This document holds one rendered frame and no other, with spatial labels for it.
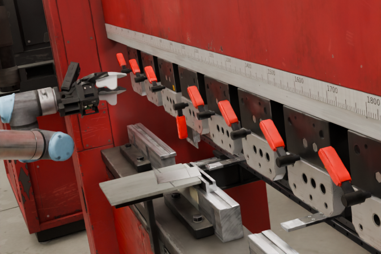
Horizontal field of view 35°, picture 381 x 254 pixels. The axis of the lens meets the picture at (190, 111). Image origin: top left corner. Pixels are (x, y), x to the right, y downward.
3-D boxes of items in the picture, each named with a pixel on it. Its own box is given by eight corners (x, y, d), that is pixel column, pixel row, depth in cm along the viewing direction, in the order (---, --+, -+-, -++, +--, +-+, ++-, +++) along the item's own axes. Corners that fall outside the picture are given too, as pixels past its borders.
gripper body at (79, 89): (101, 113, 174) (59, 121, 170) (94, 90, 179) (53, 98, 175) (101, 96, 168) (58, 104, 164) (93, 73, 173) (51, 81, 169)
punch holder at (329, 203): (289, 192, 110) (280, 105, 106) (329, 181, 112) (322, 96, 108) (334, 221, 96) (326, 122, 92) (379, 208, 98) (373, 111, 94)
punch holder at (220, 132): (210, 140, 147) (202, 75, 143) (242, 133, 149) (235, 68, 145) (235, 157, 133) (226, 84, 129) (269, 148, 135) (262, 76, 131)
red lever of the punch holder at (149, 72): (143, 66, 180) (152, 89, 175) (156, 63, 182) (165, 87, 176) (142, 70, 182) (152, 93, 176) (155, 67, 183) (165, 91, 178)
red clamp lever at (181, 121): (177, 139, 160) (172, 103, 158) (191, 135, 162) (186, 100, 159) (179, 140, 159) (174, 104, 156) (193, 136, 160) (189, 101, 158)
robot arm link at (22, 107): (2, 123, 171) (-5, 94, 169) (41, 115, 174) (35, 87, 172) (3, 129, 163) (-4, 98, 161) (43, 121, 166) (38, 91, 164)
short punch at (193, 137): (183, 141, 182) (179, 111, 180) (190, 139, 183) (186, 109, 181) (194, 149, 173) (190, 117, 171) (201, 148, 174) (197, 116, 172)
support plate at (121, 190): (99, 186, 181) (98, 182, 180) (181, 166, 188) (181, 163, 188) (111, 206, 164) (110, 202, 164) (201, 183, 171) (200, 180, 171)
